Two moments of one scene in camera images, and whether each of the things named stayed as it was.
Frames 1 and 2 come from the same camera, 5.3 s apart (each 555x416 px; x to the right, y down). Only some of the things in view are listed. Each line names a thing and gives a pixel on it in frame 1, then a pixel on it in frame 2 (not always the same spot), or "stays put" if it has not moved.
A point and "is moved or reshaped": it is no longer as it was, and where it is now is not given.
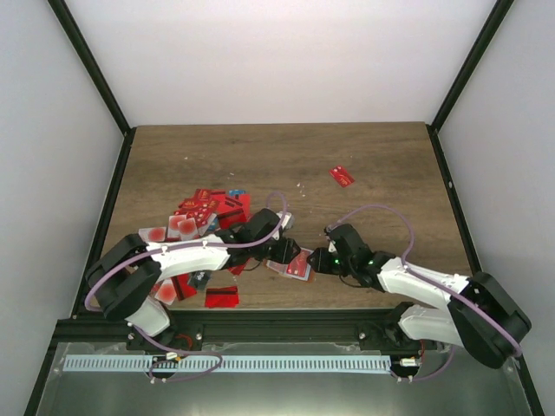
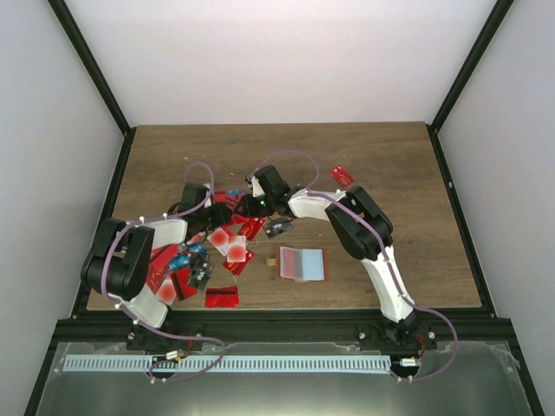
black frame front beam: x=382 y=325 stays put
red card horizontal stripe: x=222 y=297 stays put
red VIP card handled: x=298 y=264 is moved or reshaped
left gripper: x=285 y=254 -> x=223 y=217
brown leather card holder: x=298 y=268 stays put
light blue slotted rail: x=222 y=363 stays put
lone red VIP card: x=342 y=176 stays put
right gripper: x=320 y=263 -> x=248 y=208
